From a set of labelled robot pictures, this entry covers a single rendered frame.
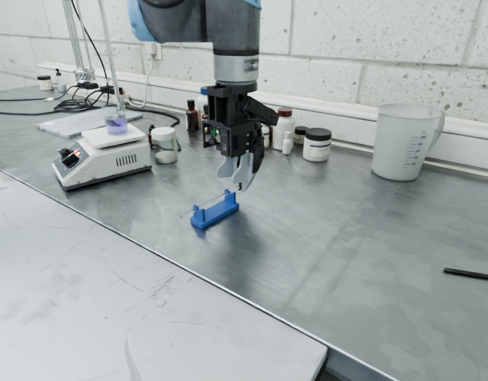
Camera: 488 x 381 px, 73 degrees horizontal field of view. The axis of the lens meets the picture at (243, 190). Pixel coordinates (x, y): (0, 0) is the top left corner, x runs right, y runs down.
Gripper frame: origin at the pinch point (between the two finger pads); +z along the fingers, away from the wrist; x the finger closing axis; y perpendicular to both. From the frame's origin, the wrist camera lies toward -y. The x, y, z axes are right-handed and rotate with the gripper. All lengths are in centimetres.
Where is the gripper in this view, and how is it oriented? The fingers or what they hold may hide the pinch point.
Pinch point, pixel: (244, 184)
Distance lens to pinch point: 65.9
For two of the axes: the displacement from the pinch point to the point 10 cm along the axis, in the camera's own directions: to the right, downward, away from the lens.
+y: -6.7, 3.4, -6.6
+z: -0.1, 8.8, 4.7
